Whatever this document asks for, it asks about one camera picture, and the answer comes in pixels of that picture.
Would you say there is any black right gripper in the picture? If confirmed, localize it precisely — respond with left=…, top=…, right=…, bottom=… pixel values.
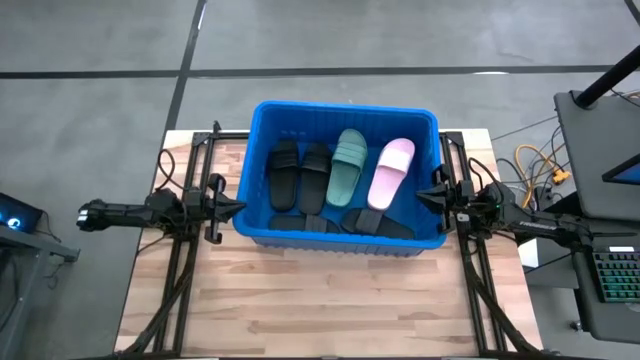
left=416, top=164, right=476, bottom=235

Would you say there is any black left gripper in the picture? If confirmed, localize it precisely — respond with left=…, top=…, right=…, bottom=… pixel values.
left=188, top=174, right=248, bottom=245

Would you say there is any pink slide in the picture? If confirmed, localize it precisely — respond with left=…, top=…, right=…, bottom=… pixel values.
left=367, top=138, right=417, bottom=212

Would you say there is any large black slide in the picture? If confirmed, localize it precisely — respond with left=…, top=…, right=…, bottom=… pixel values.
left=266, top=140, right=301, bottom=212
left=298, top=143, right=332, bottom=216

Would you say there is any small black slide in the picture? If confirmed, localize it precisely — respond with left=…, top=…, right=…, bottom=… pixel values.
left=268, top=213, right=342, bottom=234
left=341, top=208, right=416, bottom=240

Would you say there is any green slide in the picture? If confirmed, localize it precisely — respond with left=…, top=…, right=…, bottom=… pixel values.
left=325, top=128, right=369, bottom=209

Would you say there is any blue plastic bin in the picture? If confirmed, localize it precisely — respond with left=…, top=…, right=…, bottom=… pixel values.
left=230, top=99, right=448, bottom=259

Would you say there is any white paper sheet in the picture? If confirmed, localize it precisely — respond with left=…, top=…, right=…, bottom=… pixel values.
left=517, top=239, right=540, bottom=270

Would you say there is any monitor with blue screen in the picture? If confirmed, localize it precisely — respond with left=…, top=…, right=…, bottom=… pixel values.
left=602, top=154, right=640, bottom=186

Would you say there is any black backlit keyboard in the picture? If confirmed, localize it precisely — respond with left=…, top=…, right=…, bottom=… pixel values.
left=592, top=249, right=640, bottom=304

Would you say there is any grey desk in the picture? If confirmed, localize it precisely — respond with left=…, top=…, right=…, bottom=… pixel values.
left=564, top=217, right=640, bottom=346

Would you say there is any grey cart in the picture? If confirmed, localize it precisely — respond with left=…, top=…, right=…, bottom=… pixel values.
left=0, top=224, right=81, bottom=360

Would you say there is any black pole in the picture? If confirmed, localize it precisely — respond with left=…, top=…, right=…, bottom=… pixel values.
left=574, top=44, right=640, bottom=109

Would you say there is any computer case with blue light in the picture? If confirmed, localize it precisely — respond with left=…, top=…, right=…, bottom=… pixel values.
left=0, top=192, right=45, bottom=235

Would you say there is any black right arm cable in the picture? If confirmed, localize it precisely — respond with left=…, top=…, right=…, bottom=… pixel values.
left=467, top=157, right=504, bottom=201

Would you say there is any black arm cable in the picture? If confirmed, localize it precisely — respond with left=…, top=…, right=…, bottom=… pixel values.
left=157, top=148, right=187, bottom=194
left=467, top=157, right=504, bottom=201

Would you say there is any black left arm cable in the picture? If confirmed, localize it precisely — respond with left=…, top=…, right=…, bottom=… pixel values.
left=157, top=148, right=187, bottom=194

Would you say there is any black floor cable bundle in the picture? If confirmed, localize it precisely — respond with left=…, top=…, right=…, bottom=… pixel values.
left=492, top=114, right=574, bottom=201

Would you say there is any yellow cable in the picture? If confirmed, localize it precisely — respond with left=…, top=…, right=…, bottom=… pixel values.
left=514, top=143, right=572, bottom=209

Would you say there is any black table frame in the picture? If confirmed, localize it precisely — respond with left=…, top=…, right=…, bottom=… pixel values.
left=553, top=89, right=640, bottom=221

